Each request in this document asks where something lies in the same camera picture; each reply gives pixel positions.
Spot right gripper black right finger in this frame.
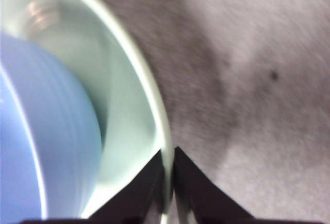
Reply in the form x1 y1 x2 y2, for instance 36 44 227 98
174 146 256 221

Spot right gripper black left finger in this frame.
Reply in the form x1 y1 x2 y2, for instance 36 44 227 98
87 149 166 221

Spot green plate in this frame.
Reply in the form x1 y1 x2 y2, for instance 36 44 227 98
0 0 173 224

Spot blue bowl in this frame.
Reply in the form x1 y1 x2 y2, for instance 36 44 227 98
0 33 104 220

